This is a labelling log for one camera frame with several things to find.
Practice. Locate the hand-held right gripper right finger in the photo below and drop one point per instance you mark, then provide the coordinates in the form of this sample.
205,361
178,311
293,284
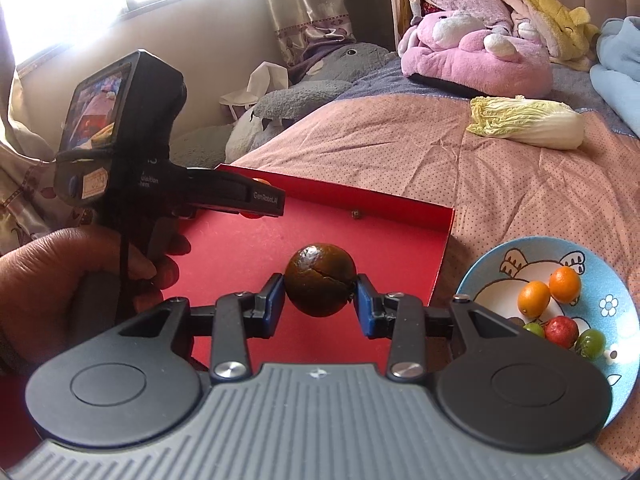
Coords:
364,310

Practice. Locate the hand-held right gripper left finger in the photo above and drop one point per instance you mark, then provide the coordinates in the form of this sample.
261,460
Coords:
274,305

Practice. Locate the cracked dark passion fruit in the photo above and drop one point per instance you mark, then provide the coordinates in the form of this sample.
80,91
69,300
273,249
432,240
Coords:
320,275

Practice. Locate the red tray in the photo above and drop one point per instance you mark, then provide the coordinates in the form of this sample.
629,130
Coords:
240,255

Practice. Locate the green fruit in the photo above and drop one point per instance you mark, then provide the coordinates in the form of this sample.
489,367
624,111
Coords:
590,345
535,330

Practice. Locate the red fruit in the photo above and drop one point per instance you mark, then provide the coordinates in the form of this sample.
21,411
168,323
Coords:
561,332

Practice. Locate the blue cartoon plate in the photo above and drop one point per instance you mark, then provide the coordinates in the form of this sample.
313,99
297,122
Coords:
600,280

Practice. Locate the person's left hand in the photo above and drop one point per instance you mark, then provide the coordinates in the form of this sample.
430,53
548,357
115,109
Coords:
50,285

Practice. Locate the white tissue bag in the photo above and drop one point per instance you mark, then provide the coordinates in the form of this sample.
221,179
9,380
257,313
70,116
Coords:
265,80

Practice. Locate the beige floral cloth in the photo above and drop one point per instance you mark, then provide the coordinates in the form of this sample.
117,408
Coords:
20,185

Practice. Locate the pink dotted bed cover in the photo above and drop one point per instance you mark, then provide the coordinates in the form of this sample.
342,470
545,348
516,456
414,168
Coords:
400,160

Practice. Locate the grey plush toy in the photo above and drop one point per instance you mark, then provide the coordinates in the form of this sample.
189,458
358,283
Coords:
300,95

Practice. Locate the beige patterned curtain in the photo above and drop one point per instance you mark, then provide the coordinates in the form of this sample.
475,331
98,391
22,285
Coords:
300,0

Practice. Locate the grey bed sheet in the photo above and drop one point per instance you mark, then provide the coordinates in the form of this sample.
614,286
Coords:
380,80

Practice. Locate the napa cabbage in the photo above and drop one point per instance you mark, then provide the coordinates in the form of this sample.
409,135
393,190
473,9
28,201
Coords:
540,127

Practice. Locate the pink plush toy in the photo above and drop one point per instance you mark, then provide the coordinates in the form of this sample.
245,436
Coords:
460,65

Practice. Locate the yellow plush blanket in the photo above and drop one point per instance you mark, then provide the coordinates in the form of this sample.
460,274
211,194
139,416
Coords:
555,20

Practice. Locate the light blue fleece blanket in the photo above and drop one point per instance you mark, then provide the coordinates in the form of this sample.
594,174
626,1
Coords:
620,75

